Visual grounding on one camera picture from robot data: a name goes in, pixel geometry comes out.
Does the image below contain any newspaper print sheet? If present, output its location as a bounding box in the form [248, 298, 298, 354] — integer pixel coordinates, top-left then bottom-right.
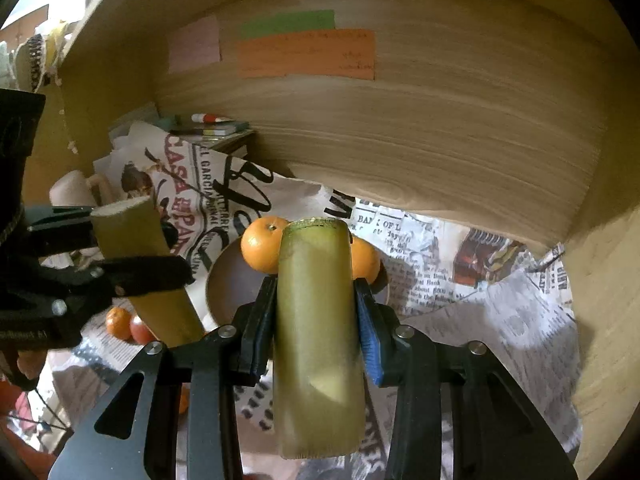
[50, 120, 585, 480]

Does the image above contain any red round fruit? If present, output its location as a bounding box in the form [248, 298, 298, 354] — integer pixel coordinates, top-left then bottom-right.
[129, 315, 158, 346]

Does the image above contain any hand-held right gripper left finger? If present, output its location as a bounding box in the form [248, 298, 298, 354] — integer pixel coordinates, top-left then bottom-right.
[47, 275, 279, 480]

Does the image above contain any green sugarcane piece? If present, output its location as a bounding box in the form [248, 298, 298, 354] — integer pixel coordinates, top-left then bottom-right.
[90, 195, 206, 348]
[272, 217, 367, 461]

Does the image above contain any pink sticky note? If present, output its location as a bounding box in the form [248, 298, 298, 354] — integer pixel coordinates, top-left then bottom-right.
[168, 14, 222, 74]

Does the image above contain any stack of books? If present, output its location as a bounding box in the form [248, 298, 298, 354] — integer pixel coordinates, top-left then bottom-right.
[159, 115, 257, 158]

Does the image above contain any person's left hand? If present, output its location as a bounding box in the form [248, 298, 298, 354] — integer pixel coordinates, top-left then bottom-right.
[12, 349, 47, 383]

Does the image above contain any orange sticky note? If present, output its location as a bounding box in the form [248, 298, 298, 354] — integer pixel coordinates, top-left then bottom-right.
[235, 29, 376, 81]

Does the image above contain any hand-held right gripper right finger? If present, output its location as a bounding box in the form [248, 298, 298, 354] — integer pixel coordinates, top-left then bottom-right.
[352, 277, 577, 480]

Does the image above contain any green sticky note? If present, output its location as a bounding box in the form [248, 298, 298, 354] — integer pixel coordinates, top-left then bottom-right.
[238, 9, 336, 40]

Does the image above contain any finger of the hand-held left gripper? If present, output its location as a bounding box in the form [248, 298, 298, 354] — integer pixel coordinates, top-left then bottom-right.
[30, 254, 197, 311]
[22, 204, 101, 248]

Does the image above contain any small orange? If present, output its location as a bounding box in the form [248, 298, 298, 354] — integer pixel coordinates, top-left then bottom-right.
[105, 307, 134, 341]

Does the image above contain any brown round plate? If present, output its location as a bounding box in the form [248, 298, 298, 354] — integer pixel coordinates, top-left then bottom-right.
[205, 237, 397, 326]

